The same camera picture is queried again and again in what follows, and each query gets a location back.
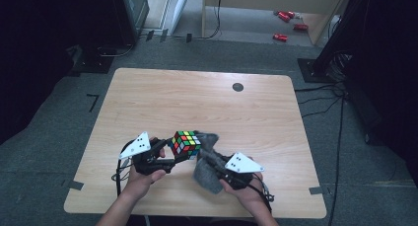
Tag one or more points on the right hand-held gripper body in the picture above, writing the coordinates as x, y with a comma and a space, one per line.
241, 168

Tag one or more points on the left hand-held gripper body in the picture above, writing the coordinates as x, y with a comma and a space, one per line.
144, 153

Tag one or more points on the grey fuzzy cloth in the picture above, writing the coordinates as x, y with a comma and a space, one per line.
205, 178

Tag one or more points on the multicoloured puzzle cube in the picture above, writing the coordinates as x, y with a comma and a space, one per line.
185, 143

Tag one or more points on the person's right hand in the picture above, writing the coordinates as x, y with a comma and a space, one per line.
244, 194

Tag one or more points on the person's left hand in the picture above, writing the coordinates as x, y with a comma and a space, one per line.
141, 183

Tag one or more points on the black tape corner mark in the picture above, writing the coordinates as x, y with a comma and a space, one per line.
94, 101

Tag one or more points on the grey tape strip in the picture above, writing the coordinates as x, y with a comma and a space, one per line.
316, 190
75, 185

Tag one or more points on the dark round table grommet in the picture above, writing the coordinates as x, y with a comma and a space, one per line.
238, 87

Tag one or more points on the black stand base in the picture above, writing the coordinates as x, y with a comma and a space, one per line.
93, 63

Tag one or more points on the dark tape piece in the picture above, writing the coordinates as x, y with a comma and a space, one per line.
188, 37
149, 35

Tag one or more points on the white panel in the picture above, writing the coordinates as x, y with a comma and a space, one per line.
180, 9

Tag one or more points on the red can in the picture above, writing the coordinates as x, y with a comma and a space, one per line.
300, 27
291, 14
280, 37
284, 16

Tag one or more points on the black cabinet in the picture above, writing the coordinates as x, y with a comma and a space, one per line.
129, 12

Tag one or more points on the black metal stand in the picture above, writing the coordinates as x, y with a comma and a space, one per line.
341, 28

